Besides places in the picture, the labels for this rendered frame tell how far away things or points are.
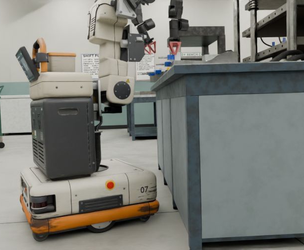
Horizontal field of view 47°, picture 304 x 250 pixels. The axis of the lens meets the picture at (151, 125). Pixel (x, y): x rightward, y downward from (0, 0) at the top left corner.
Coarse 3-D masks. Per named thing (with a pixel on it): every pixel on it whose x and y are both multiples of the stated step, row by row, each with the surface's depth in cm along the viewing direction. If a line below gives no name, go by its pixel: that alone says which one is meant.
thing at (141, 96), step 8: (136, 96) 611; (144, 96) 612; (152, 96) 614; (128, 104) 702; (128, 112) 706; (128, 120) 795; (128, 128) 765; (136, 128) 757; (144, 128) 750; (152, 128) 742
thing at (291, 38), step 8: (288, 0) 217; (296, 0) 217; (288, 8) 218; (296, 8) 217; (288, 16) 218; (296, 16) 217; (288, 24) 218; (296, 24) 217; (288, 32) 219; (296, 32) 218; (288, 40) 219; (296, 40) 218; (240, 48) 334; (288, 48) 219; (296, 48) 218; (240, 56) 334; (288, 56) 220
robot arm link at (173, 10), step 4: (172, 0) 204; (176, 0) 202; (180, 0) 203; (172, 4) 205; (176, 4) 202; (180, 4) 204; (172, 8) 206; (176, 8) 203; (180, 8) 205; (168, 12) 208; (172, 12) 205; (176, 12) 204; (172, 16) 208
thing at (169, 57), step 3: (177, 54) 208; (180, 54) 208; (159, 57) 209; (162, 57) 209; (165, 57) 210; (168, 57) 208; (171, 57) 208; (174, 57) 208; (177, 57) 208; (180, 57) 208; (174, 60) 210; (177, 60) 208
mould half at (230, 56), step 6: (222, 54) 204; (228, 54) 204; (234, 54) 204; (180, 60) 203; (186, 60) 203; (210, 60) 204; (216, 60) 204; (222, 60) 204; (228, 60) 204; (234, 60) 205
